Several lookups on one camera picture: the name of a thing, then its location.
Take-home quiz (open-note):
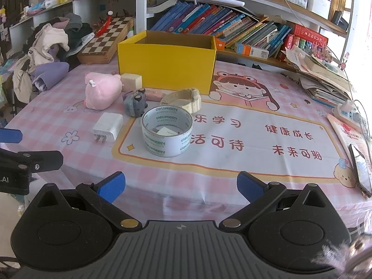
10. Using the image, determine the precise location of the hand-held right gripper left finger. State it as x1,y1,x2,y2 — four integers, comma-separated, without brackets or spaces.
27,172,143,233

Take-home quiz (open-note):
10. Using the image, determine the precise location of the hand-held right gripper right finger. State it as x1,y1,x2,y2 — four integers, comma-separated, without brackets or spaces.
219,171,339,233

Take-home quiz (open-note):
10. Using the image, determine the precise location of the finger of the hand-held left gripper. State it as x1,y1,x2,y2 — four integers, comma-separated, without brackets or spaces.
0,129,23,143
0,148,64,178

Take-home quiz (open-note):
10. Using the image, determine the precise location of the clear tape roll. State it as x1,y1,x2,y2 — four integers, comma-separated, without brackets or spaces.
141,106,194,158

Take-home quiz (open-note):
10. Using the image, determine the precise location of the white charger plug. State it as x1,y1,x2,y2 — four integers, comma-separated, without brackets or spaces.
92,112,124,144

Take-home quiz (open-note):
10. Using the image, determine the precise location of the pink plush toy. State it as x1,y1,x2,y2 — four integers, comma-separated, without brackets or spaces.
84,72,123,110

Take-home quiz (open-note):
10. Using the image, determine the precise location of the cream wrist watch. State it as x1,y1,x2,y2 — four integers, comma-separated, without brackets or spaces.
160,88,202,114

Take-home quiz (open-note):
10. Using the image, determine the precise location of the yellow cardboard box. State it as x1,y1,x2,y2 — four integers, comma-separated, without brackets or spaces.
117,30,217,95

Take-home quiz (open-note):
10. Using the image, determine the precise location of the pink printed tablecloth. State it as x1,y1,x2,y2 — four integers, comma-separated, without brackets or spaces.
0,55,372,233

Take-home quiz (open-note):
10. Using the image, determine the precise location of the beige garment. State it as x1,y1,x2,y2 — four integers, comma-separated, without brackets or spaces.
12,55,34,103

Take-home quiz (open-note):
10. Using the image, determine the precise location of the purple garment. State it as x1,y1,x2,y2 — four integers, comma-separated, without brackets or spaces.
30,62,70,92

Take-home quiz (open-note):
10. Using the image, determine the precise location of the small grey toy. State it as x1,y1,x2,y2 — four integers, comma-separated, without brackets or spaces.
123,88,147,117

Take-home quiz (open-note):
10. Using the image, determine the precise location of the pink eraser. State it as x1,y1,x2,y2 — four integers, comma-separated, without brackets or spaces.
144,90,165,102

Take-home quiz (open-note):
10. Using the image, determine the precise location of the white garment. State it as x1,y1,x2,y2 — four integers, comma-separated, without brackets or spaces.
27,23,70,64

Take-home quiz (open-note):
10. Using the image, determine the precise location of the cream cube block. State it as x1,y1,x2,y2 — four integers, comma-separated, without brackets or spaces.
120,73,143,93

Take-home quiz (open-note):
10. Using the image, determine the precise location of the pink booklet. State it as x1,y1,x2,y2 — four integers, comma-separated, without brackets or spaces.
327,113,372,169

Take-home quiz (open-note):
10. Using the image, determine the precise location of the black smartphone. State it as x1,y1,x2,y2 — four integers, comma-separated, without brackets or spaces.
348,144,372,198

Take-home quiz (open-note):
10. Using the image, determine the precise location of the white power strip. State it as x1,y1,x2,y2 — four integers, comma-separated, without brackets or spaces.
333,100,367,127

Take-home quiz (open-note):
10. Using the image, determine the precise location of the dark clothes pile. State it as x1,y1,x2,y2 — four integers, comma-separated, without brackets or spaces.
60,13,95,56

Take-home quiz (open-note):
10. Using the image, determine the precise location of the wooden chess board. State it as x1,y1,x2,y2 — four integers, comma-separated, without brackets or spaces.
77,17,135,64

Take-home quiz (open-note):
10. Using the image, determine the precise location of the stack of papers and books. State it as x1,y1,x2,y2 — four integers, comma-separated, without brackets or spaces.
280,46,353,108

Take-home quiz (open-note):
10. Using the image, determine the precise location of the orange white carton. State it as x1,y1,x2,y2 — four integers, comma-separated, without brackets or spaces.
234,43,269,59

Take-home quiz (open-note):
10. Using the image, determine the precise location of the red boxed book set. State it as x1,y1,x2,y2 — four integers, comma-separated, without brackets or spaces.
283,24,329,56

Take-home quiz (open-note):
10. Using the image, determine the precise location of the row of leaning books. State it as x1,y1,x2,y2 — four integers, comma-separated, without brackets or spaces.
149,1,292,59

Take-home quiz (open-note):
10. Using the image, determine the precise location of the white bookshelf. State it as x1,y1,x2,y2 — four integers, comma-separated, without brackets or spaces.
9,0,356,73

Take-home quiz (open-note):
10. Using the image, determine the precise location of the black small device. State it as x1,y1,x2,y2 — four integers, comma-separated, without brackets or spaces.
331,10,349,31

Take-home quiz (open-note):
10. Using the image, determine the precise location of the white flat device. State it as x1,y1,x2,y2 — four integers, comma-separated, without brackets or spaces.
186,0,245,8

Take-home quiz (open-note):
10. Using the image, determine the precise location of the white storage bin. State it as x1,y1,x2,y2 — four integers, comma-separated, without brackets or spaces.
307,0,332,19

